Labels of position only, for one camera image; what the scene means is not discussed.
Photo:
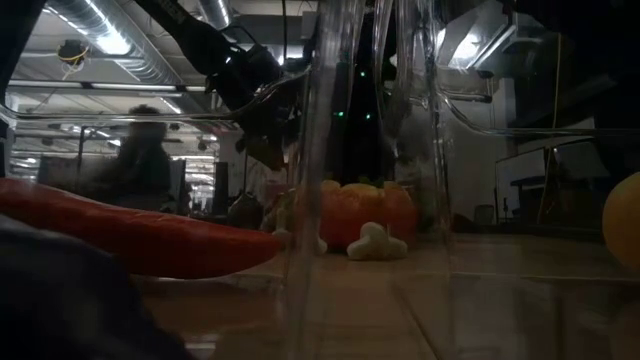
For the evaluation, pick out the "silver ventilation duct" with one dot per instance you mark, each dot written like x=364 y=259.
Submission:
x=215 y=12
x=115 y=40

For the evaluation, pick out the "person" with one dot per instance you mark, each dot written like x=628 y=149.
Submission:
x=142 y=160

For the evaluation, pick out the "large orange toy tomato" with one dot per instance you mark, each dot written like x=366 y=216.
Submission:
x=360 y=210

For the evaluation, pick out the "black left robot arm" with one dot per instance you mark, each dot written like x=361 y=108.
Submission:
x=195 y=40

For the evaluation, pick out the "long red toy chili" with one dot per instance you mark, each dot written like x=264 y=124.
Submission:
x=150 y=240

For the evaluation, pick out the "yellow toy lemon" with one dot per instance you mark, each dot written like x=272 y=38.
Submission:
x=625 y=220

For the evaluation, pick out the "dark purple toy eggplant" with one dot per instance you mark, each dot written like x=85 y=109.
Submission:
x=60 y=300

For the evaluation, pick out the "clear plastic bin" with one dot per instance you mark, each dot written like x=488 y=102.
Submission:
x=307 y=200
x=442 y=200

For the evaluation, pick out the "white toy mushroom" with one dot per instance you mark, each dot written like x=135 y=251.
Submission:
x=375 y=245

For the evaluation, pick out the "dark column with green lights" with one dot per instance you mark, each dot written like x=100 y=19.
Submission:
x=360 y=140

